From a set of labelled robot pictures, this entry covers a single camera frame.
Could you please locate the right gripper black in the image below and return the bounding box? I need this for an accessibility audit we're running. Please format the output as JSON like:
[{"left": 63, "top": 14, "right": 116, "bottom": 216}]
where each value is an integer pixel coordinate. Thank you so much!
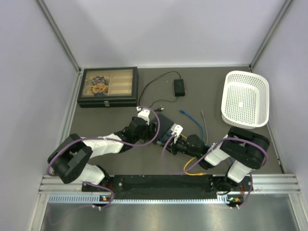
[{"left": 161, "top": 134, "right": 199, "bottom": 158}]

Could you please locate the black network switch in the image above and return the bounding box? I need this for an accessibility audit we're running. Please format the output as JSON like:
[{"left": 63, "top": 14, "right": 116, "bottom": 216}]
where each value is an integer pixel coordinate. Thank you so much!
[{"left": 150, "top": 113, "right": 174, "bottom": 144}]

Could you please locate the yellow ethernet cable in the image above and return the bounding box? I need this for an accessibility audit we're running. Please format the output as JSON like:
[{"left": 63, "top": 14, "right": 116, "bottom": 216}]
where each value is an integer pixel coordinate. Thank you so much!
[{"left": 181, "top": 134, "right": 207, "bottom": 176}]

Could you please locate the grey ethernet cable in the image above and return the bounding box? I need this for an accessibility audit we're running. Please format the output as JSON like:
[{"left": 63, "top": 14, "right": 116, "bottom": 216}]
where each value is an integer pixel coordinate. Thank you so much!
[{"left": 200, "top": 110, "right": 209, "bottom": 143}]

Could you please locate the black power adapter with cord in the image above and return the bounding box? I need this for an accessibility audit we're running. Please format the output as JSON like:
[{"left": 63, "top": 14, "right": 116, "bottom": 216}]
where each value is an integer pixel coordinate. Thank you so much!
[{"left": 137, "top": 71, "right": 186, "bottom": 107}]

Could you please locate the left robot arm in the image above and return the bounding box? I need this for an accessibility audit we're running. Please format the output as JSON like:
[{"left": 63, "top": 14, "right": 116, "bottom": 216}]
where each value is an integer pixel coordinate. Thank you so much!
[{"left": 47, "top": 117, "right": 160, "bottom": 191}]

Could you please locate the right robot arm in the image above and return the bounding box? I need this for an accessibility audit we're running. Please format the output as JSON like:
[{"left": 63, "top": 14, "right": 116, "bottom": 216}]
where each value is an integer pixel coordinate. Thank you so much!
[{"left": 163, "top": 127, "right": 270, "bottom": 191}]

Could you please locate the black jewelry display box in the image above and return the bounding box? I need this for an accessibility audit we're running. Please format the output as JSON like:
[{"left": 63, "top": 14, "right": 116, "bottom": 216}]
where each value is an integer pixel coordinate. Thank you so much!
[{"left": 77, "top": 66, "right": 139, "bottom": 108}]

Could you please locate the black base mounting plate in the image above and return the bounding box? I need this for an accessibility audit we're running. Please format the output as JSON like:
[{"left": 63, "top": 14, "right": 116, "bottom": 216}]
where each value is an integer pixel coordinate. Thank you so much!
[{"left": 81, "top": 174, "right": 252, "bottom": 199}]

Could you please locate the white perforated plastic basket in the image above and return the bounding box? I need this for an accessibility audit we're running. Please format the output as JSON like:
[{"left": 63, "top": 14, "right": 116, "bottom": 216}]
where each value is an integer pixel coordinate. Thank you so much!
[{"left": 221, "top": 71, "right": 270, "bottom": 129}]

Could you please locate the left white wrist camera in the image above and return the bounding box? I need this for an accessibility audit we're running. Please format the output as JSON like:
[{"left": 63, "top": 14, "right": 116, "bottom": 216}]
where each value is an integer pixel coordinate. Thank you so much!
[{"left": 136, "top": 106, "right": 151, "bottom": 125}]

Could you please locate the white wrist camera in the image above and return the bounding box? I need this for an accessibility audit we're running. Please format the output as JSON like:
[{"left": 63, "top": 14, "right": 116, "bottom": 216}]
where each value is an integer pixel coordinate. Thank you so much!
[
  {"left": 171, "top": 124, "right": 183, "bottom": 143},
  {"left": 136, "top": 106, "right": 151, "bottom": 125}
]

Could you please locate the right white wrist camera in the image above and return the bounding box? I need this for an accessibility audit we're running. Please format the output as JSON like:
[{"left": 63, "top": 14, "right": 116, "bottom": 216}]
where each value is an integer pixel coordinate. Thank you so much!
[{"left": 171, "top": 124, "right": 183, "bottom": 143}]

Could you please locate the orange bracelet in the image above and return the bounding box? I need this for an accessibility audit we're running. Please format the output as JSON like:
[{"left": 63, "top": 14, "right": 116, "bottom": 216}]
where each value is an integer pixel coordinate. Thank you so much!
[{"left": 91, "top": 83, "right": 108, "bottom": 94}]

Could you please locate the white slotted cable duct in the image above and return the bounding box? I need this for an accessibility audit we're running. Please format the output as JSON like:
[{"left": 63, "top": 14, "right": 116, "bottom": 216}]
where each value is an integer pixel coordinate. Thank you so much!
[{"left": 48, "top": 194, "right": 230, "bottom": 204}]

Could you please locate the aluminium frame rail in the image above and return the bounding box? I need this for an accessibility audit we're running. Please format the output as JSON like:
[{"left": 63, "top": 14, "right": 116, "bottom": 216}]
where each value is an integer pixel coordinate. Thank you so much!
[{"left": 38, "top": 174, "right": 301, "bottom": 194}]

